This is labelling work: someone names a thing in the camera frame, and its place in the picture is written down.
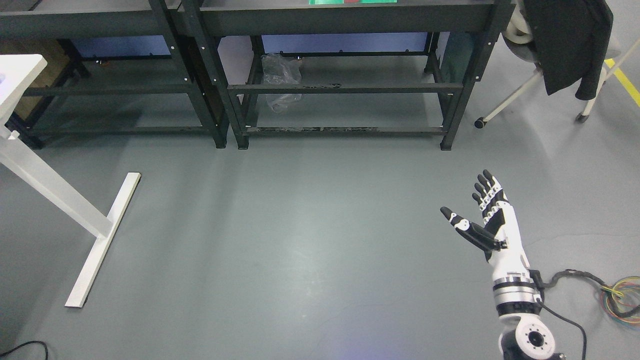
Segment clear plastic bag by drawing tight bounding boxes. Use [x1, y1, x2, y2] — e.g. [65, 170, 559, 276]
[261, 54, 303, 114]

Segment coiled coloured cables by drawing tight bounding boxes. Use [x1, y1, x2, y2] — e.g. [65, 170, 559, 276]
[599, 276, 640, 330]

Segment black metal shelf left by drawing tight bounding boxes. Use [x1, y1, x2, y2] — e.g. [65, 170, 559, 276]
[1, 0, 229, 149]

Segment cardboard box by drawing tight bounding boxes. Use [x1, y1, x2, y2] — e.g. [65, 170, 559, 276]
[0, 39, 71, 121]

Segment green plastic tray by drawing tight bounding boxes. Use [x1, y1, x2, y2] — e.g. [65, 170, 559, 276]
[308, 0, 398, 5]

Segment black jacket on chair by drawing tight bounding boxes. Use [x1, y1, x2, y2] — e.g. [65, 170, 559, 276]
[523, 0, 614, 101]

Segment white table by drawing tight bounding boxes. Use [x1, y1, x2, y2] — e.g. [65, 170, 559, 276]
[0, 54, 142, 309]

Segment black metal shelf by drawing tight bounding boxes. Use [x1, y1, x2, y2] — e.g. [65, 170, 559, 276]
[1, 0, 229, 149]
[180, 0, 515, 151]

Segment black floor cable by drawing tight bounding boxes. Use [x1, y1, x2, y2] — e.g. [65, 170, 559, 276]
[0, 340, 49, 360]

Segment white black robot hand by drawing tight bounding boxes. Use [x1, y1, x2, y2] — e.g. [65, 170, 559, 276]
[440, 170, 530, 280]

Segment black metal shelf right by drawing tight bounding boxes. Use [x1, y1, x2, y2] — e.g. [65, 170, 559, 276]
[180, 0, 515, 151]

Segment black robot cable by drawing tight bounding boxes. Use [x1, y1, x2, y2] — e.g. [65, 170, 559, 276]
[530, 269, 626, 360]

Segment white rolling chair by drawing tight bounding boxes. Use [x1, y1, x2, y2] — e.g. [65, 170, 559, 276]
[474, 0, 639, 129]

